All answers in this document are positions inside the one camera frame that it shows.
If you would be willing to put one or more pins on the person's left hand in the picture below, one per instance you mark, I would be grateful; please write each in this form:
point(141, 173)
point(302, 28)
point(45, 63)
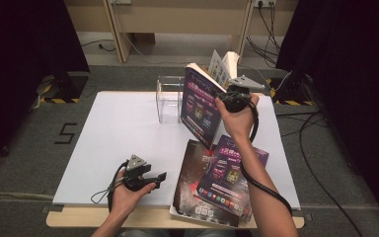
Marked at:
point(128, 200)

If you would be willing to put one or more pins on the purple magazine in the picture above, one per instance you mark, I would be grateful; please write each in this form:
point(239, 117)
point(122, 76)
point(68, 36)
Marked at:
point(223, 184)
point(199, 112)

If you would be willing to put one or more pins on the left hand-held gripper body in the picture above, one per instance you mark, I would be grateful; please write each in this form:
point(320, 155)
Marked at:
point(135, 179)

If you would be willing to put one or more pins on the dark brown magazine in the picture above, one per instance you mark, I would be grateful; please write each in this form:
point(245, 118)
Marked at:
point(186, 184)

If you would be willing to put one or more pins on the beige wooden desk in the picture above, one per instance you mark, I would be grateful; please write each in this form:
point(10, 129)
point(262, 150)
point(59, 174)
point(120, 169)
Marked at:
point(177, 16)

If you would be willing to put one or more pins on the clear acrylic book organizer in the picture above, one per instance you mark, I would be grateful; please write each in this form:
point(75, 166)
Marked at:
point(167, 112)

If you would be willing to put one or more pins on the black stand base hazard tape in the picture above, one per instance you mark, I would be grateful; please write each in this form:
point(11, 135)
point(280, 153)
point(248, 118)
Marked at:
point(69, 87)
point(292, 89)

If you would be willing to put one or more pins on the white board sheet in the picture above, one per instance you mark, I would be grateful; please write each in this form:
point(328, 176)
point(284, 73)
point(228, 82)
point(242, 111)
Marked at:
point(128, 138)

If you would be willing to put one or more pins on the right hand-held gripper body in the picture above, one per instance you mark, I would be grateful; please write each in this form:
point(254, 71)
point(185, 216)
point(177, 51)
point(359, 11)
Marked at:
point(237, 100)

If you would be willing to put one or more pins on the person's right hand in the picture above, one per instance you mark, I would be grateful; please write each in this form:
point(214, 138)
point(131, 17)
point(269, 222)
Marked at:
point(238, 125)

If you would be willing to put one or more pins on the white book with picture grid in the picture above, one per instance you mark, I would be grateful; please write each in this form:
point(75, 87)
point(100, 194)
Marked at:
point(232, 65)

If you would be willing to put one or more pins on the black curtain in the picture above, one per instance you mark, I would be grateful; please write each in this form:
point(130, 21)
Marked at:
point(358, 82)
point(13, 65)

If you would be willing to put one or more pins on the white wall socket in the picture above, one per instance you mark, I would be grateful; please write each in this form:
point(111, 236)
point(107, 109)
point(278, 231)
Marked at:
point(265, 2)

